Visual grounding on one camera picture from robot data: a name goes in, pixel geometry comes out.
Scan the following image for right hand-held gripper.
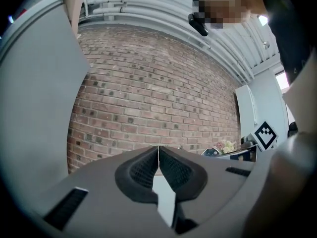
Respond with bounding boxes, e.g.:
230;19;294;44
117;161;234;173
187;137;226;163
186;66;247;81
240;120;279;162

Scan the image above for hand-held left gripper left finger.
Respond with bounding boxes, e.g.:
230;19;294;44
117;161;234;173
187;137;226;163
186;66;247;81
29;146;174;238

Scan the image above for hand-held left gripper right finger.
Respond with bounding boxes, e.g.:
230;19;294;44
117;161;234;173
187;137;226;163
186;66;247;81
159;146;257;236

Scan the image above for person's left forearm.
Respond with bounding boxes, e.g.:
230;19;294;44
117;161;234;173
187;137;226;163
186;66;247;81
244;55;317;238

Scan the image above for pink and white flowers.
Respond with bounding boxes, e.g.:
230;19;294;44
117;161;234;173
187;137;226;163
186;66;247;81
215;139;236;155

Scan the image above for black printed shirt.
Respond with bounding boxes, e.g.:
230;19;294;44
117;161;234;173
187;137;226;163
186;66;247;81
266;0;317;84

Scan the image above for person's head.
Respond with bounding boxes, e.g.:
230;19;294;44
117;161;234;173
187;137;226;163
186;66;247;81
198;0;268;31

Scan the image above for cardboard box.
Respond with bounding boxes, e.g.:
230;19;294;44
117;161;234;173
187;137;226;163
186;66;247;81
48;0;85;38

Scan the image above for black head-worn camera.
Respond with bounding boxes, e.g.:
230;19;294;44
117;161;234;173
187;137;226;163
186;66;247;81
188;0;209;37

